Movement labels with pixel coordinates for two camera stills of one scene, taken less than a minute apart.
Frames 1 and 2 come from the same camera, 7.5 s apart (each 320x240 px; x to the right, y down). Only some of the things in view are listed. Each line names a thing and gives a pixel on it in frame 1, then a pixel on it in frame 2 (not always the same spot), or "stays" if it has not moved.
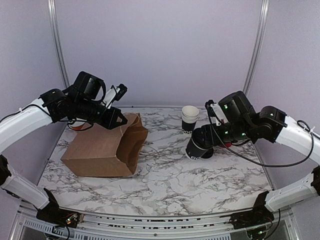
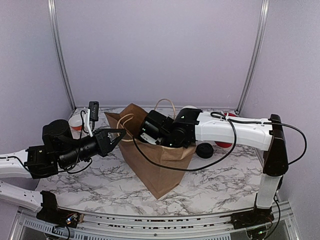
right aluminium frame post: (262, 21) stays
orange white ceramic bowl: (79, 125) stays
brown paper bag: (97, 151) → (160, 179)
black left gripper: (109, 122) → (103, 143)
